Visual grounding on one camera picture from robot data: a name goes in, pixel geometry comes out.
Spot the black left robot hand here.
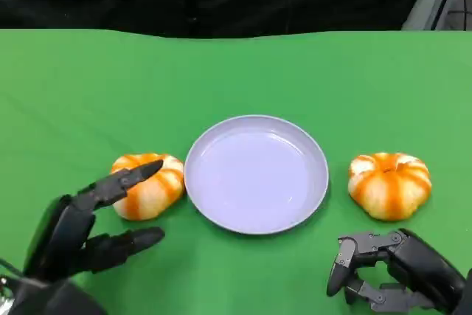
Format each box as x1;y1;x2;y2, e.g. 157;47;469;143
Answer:
22;159;166;286

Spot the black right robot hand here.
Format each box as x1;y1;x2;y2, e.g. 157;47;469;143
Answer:
326;229;468;315

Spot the orange and white bread roll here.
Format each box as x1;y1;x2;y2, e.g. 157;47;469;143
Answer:
110;152;185;222
347;151;432;221

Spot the lilac plate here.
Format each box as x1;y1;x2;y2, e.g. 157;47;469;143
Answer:
184;114;330;235

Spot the green table cloth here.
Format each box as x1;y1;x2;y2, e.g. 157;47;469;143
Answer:
0;28;472;315

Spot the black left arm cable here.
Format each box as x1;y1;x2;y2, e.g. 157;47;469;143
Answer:
0;257;27;283

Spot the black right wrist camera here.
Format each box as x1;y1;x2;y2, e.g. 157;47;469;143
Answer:
454;272;472;315

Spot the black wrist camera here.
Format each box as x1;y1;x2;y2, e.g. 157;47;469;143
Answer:
454;272;472;315
7;278;108;315

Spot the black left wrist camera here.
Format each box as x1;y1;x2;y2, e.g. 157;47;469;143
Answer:
7;278;108;315

